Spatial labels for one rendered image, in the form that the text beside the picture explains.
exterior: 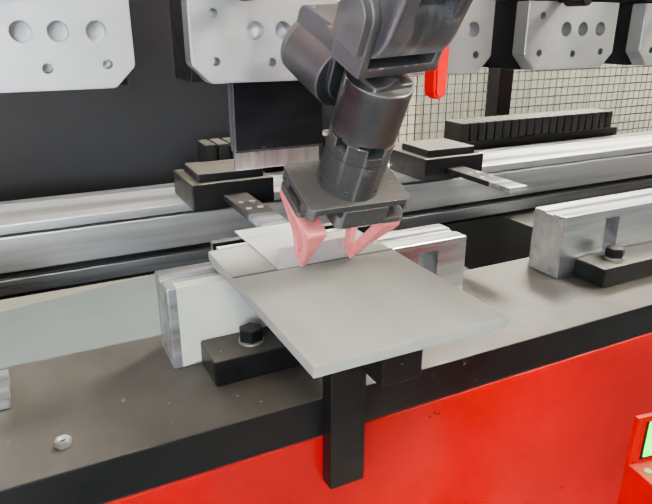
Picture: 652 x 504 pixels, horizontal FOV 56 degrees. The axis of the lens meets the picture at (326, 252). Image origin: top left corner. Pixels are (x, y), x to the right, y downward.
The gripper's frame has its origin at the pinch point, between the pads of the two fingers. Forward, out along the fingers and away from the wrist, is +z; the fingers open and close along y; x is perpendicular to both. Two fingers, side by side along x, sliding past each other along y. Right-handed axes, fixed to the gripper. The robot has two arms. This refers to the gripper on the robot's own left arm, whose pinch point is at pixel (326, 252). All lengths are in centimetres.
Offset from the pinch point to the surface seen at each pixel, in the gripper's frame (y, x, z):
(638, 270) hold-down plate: -52, 4, 11
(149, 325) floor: -15, -129, 178
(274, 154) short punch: 0.9, -13.2, -2.2
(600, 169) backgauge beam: -80, -27, 20
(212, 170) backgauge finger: 1.8, -29.0, 12.3
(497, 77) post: -95, -78, 29
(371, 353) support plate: 4.9, 15.9, -6.3
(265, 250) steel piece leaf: 4.0, -5.0, 3.9
